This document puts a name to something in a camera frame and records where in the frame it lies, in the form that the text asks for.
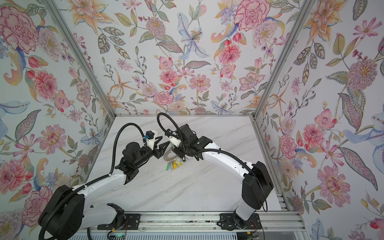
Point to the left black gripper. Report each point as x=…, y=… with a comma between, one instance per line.
x=154, y=149

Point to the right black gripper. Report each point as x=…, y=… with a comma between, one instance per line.
x=180, y=149

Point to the round metal key organizer disc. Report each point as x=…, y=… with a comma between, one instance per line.
x=170, y=157

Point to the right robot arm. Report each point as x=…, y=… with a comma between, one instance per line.
x=255, y=178

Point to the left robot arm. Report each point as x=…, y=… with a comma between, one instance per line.
x=74, y=208

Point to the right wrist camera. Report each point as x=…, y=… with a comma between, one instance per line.
x=174, y=139

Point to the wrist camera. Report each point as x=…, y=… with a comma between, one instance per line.
x=150, y=139
x=174, y=139

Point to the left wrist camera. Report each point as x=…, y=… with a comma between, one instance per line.
x=150, y=139

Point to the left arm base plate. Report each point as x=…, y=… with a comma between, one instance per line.
x=123, y=222

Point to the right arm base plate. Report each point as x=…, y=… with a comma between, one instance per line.
x=240, y=222

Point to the aluminium mounting rail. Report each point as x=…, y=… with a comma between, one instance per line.
x=262, y=222

